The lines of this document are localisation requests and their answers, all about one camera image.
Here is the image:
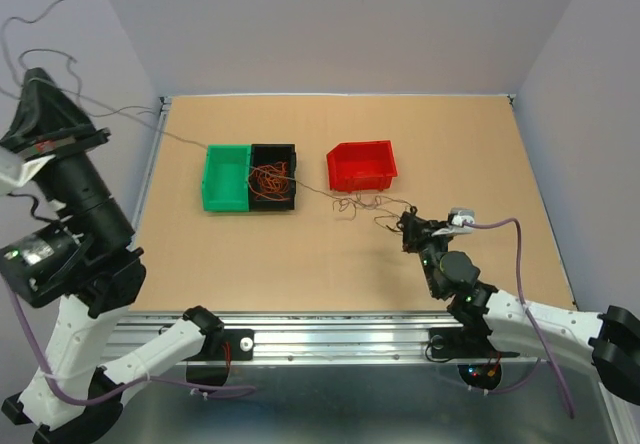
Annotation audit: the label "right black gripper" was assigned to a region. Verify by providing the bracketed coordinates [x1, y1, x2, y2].
[402, 211, 456, 298]

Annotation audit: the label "thin grey cable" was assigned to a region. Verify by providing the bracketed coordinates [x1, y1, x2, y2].
[0, 0, 416, 223]

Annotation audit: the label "black and orange cables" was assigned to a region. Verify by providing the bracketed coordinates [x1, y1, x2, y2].
[374, 206, 419, 240]

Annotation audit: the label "orange cable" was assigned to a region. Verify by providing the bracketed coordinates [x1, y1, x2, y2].
[247, 161, 292, 200]

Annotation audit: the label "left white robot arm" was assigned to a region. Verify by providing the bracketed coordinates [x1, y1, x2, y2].
[1, 68, 224, 443]

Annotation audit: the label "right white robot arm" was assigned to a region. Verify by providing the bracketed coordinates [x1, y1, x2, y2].
[396, 207, 639, 412]

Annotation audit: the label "red plastic bin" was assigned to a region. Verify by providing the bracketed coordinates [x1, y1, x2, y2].
[326, 140, 398, 193]

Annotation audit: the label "black plastic bin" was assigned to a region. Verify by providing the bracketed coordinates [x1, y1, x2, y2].
[248, 144, 297, 212]

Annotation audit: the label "green plastic bin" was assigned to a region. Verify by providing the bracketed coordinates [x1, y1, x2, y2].
[201, 145, 251, 213]

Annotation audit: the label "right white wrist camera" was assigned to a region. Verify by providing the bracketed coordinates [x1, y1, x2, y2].
[433, 208, 475, 236]

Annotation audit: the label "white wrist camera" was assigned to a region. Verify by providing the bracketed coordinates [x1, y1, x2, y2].
[1, 146, 56, 196]
[433, 208, 475, 236]

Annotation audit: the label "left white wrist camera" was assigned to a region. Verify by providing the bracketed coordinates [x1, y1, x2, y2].
[1, 146, 56, 196]

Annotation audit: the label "aluminium table side frame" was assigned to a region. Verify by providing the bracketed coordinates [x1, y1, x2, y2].
[119, 96, 172, 251]

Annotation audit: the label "aluminium mounting rail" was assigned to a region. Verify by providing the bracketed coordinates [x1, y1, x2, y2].
[99, 313, 471, 365]

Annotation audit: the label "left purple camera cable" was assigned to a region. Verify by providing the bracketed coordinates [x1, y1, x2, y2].
[9, 293, 257, 406]

